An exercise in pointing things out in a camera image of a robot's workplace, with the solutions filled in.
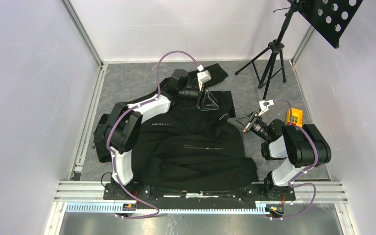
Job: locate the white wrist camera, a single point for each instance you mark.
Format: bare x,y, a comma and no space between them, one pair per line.
203,76
264,106

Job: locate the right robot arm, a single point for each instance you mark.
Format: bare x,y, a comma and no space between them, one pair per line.
300,148

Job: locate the yellow red toy block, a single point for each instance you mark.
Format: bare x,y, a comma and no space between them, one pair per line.
294,117

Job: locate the black tripod stand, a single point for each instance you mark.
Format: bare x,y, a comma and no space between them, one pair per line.
276,47

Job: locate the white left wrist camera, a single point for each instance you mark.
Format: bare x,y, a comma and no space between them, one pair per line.
203,76

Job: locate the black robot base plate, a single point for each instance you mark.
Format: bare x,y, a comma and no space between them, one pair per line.
171,199

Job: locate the black perforated stand plate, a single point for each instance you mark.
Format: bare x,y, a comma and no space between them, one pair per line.
329,18

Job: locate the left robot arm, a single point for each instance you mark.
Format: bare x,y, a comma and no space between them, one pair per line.
124,122

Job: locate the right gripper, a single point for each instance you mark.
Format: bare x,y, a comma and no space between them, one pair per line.
243,123

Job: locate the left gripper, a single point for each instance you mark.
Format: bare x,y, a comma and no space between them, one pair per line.
208,103

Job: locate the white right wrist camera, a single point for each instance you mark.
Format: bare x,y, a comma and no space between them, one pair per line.
264,106

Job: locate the black zip jacket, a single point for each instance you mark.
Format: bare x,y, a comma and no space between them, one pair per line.
190,149

